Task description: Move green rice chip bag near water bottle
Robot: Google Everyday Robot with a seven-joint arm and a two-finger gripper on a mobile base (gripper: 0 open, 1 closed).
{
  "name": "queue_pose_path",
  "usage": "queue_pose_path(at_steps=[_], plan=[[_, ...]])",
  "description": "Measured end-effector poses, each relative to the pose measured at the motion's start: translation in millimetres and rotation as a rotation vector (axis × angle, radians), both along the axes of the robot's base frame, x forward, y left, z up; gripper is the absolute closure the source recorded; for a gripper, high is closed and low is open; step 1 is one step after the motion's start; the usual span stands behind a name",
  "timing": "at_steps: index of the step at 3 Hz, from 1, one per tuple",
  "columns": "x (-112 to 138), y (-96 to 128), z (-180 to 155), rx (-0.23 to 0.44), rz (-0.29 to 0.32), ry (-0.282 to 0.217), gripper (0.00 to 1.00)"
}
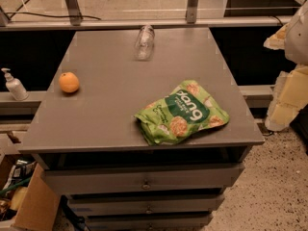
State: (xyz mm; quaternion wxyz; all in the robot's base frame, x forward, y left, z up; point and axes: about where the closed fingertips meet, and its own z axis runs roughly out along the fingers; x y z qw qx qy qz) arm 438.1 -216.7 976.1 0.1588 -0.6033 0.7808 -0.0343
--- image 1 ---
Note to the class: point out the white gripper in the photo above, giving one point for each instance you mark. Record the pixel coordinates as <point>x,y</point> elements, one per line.
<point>297,38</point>

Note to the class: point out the green rice chip bag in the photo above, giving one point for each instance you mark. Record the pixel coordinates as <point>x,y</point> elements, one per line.
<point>186,111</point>

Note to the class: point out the clear plastic water bottle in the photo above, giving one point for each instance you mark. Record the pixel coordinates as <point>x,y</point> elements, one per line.
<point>144,44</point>

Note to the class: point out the white pump dispenser bottle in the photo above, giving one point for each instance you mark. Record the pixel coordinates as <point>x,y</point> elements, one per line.
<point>14,86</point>

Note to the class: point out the bottom grey drawer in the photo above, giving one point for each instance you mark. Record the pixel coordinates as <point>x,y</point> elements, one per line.
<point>148,222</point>

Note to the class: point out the grey drawer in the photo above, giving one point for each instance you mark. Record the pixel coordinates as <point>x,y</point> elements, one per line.
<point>146,205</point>
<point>139,179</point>
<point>148,222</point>

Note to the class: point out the grey drawer cabinet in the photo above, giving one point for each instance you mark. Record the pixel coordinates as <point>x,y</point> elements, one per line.
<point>143,145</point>

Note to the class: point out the orange fruit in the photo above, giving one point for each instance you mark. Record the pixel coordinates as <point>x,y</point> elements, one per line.
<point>69,82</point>

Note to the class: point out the middle grey drawer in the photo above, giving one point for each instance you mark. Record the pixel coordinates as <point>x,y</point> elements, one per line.
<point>146,205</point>

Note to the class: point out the top grey drawer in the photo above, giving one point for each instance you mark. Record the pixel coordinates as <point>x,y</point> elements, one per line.
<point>139,179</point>

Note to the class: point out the brown cardboard box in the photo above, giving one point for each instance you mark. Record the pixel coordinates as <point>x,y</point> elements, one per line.
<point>38,209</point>

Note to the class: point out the metal window frame rail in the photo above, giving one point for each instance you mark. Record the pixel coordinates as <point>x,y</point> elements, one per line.
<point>26,15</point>

